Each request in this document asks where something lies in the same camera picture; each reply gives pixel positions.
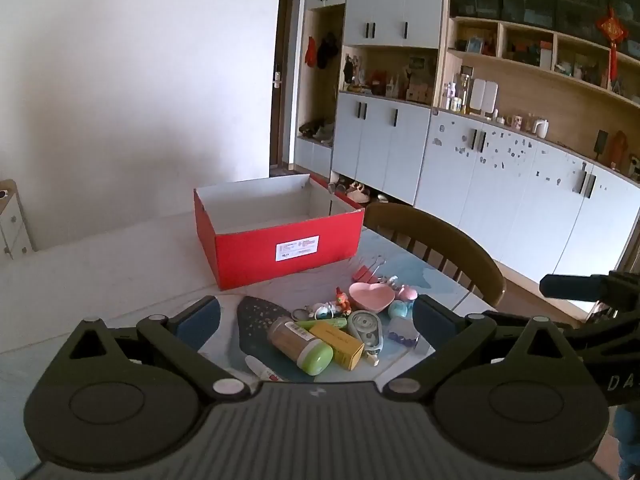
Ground teal round toy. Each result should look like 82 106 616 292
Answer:
387 300 411 318

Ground pink blue toy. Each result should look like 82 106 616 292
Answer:
395 284 419 302

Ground correction tape dispenser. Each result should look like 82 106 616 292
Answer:
347 310 384 366

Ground pink heart dish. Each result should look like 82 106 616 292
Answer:
348 282 395 313

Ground yellow small box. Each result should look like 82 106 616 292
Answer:
310 324 363 372

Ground red binder clip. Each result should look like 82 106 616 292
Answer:
352 255 386 284

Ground green tube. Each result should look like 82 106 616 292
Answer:
295 318 347 330

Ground red figure keychain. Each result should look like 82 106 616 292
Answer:
335 287 352 318

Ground toothpick jar green lid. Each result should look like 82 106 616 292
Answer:
268 316 334 377

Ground clear plastic jar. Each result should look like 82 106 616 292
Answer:
387 318 420 348

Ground white plush keychain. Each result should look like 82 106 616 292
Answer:
292 301 342 321

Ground blue gloved right hand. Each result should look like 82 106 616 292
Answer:
613 402 640 479

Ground wooden chair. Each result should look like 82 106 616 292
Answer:
363 203 506 307

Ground red cardboard box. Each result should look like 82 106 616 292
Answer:
193 174 364 290

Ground small white drawer cabinet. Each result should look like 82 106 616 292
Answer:
0 179 34 266

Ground shoes on floor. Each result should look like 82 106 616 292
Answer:
329 172 390 206

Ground brown door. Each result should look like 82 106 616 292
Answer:
269 0 299 172

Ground white wall cabinet unit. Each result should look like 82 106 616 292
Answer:
294 0 639 284

